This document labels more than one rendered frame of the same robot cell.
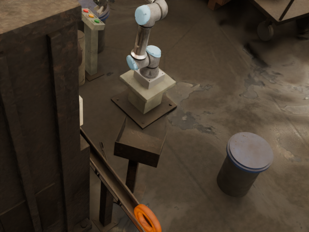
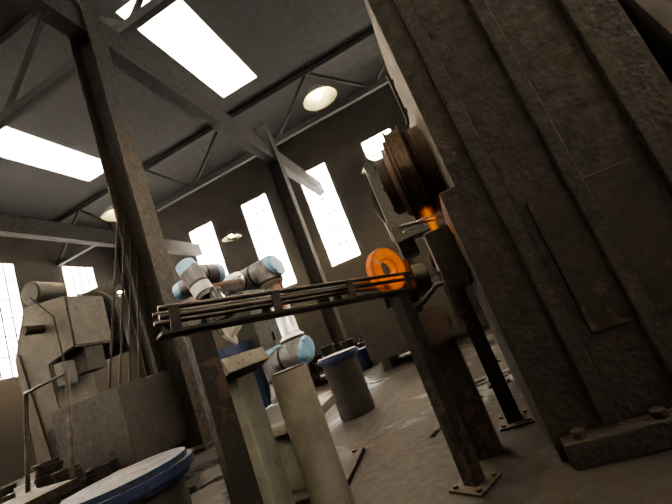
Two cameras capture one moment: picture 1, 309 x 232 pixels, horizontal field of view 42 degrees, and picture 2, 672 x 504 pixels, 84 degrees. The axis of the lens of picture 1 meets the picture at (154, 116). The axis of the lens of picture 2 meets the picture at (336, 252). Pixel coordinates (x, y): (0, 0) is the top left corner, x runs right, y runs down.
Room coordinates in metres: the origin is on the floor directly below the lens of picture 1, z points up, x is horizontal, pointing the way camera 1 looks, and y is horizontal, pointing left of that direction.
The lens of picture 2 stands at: (2.66, 1.92, 0.57)
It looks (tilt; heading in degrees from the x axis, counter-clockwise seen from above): 11 degrees up; 244
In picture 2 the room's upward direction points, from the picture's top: 21 degrees counter-clockwise
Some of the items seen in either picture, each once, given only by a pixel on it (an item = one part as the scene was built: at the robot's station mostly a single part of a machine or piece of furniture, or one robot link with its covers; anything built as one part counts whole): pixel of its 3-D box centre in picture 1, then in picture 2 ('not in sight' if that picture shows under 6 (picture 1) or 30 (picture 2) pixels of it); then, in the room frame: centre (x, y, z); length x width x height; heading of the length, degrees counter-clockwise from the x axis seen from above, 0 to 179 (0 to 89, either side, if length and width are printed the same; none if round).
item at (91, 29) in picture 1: (90, 45); (260, 455); (2.52, 0.63, 0.31); 0.24 x 0.16 x 0.62; 49
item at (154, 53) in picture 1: (151, 55); (275, 362); (2.27, 0.11, 0.54); 0.13 x 0.12 x 0.14; 133
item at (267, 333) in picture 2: not in sight; (260, 346); (1.66, -3.38, 0.75); 0.70 x 0.48 x 1.50; 49
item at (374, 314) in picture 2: not in sight; (408, 320); (0.22, -1.91, 0.39); 1.03 x 0.83 x 0.79; 143
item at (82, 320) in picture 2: not in sight; (81, 366); (3.95, -4.72, 1.42); 1.43 x 1.22 x 2.85; 144
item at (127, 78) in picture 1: (147, 80); (294, 417); (2.27, 0.11, 0.28); 0.32 x 0.32 x 0.04; 52
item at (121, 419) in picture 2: not in sight; (147, 418); (3.11, -2.79, 0.43); 1.23 x 0.93 x 0.87; 47
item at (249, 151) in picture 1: (241, 166); (347, 382); (1.67, -0.68, 0.22); 0.32 x 0.32 x 0.43
